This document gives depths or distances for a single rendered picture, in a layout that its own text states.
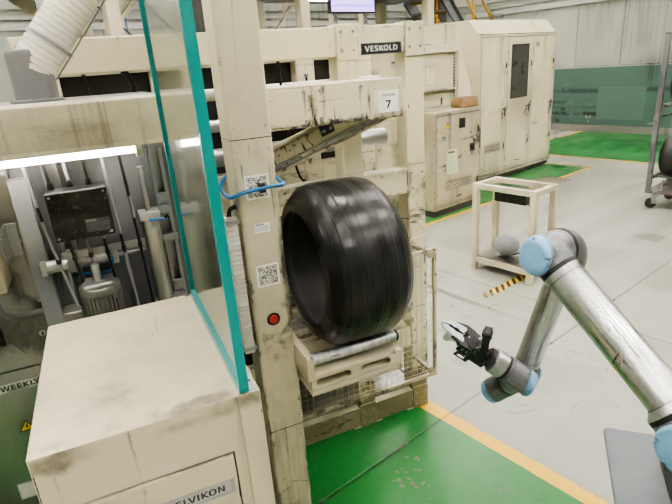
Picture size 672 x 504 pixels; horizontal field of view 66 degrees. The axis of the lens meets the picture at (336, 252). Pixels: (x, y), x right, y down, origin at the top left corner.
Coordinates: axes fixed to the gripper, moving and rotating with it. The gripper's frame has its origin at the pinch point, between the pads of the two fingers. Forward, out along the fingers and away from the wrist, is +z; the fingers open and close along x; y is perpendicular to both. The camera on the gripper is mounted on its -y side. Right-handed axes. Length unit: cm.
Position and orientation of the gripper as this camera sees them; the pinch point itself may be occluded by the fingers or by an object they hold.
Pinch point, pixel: (445, 323)
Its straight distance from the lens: 179.5
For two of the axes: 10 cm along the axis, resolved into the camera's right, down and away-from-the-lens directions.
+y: -3.7, 5.5, 7.5
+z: -8.3, -5.5, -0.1
